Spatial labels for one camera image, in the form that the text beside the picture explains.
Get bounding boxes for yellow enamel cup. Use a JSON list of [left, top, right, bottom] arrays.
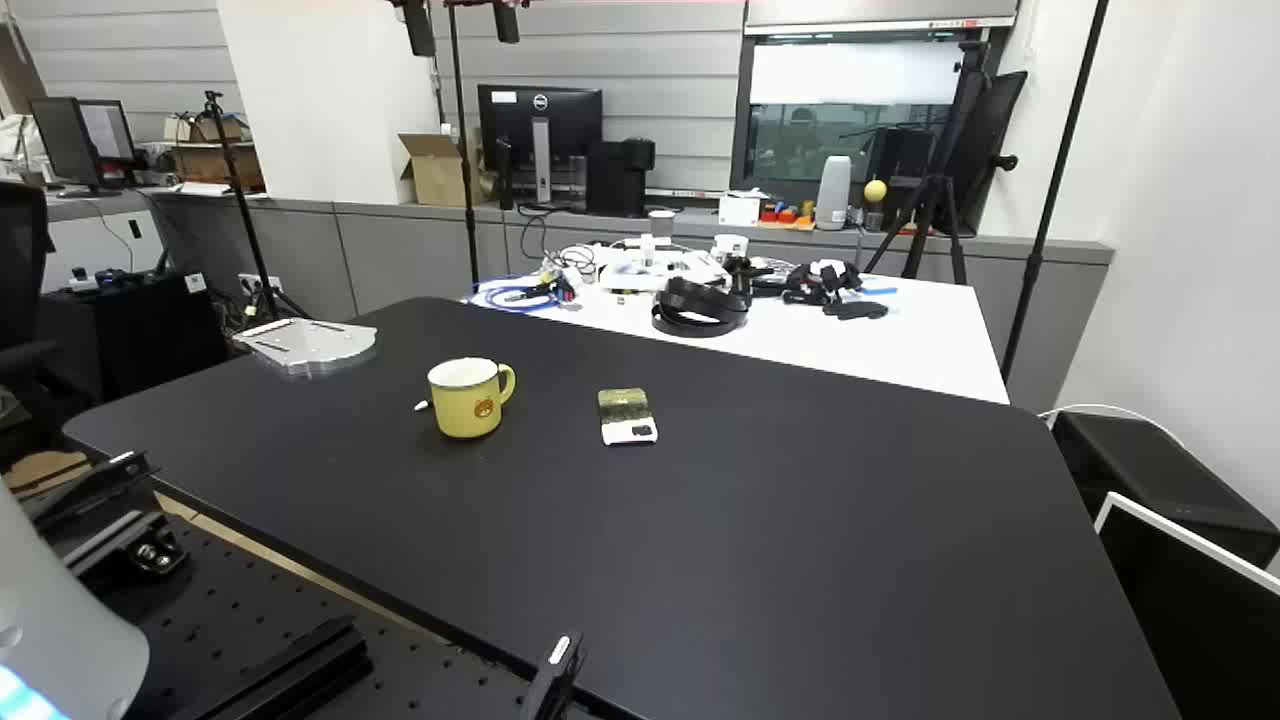
[[424, 353, 519, 443]]

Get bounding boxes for black headset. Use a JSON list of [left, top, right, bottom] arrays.
[[649, 273, 757, 342]]

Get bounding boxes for white electronics pile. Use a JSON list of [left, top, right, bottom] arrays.
[[554, 233, 751, 302]]

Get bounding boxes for small white box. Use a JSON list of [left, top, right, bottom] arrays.
[[715, 188, 769, 228]]

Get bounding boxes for black desktop computer box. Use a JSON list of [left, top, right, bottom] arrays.
[[586, 135, 661, 219]]

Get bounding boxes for red small objects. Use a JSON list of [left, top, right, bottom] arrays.
[[761, 196, 819, 228]]

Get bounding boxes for white table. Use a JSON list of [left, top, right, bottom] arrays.
[[468, 244, 1015, 408]]

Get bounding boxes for black computer monitor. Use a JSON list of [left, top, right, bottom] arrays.
[[478, 80, 608, 208]]

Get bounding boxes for white cylinder speaker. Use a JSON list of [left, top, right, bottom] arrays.
[[813, 154, 855, 233]]

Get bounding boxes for black light stand pole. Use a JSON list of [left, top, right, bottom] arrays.
[[441, 0, 490, 295]]

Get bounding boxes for open cardboard box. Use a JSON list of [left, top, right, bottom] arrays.
[[397, 130, 490, 211]]

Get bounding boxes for dark glass window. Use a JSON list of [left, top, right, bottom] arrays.
[[727, 27, 1004, 211]]

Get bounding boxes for black table clamp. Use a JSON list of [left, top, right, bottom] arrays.
[[516, 631, 587, 720]]

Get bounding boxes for silver metal mounting plate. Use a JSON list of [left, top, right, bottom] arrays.
[[231, 311, 383, 379]]

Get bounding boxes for thin black tripod stand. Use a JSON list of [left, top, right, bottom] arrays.
[[198, 85, 314, 328]]

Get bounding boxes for slanted black pole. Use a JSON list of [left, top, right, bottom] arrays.
[[996, 0, 1118, 384]]

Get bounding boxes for black perforated breadboard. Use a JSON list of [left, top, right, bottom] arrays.
[[78, 502, 611, 720]]

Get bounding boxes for brown wooden box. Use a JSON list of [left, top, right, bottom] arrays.
[[167, 135, 268, 193]]

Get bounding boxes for black storage box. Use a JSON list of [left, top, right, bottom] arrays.
[[1047, 408, 1280, 574]]

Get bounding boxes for small monitor with white screen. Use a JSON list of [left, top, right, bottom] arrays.
[[30, 93, 145, 193]]

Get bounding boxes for white framed black panel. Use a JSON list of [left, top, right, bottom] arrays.
[[1094, 489, 1280, 720]]

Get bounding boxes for black office chair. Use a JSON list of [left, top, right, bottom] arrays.
[[0, 180, 65, 406]]

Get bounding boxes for blue cable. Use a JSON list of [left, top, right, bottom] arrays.
[[474, 273, 579, 320]]

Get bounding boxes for black cable bundle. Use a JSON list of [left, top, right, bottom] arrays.
[[775, 255, 894, 323]]

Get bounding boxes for black camera tripod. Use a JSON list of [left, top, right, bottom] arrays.
[[860, 33, 1025, 289]]

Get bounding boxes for black rail on breadboard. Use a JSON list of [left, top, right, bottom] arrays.
[[184, 614, 378, 720]]

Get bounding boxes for black metal bracket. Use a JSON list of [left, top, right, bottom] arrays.
[[19, 449, 193, 584]]

